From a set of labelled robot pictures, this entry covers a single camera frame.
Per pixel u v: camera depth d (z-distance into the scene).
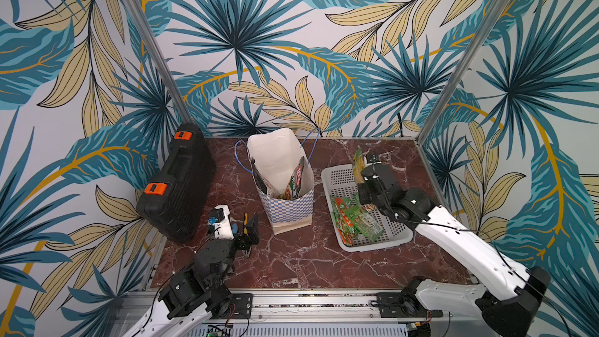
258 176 0.76
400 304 0.69
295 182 0.83
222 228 0.60
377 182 0.53
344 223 0.84
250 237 0.64
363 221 0.88
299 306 0.75
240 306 0.73
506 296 0.40
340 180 1.00
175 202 0.73
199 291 0.52
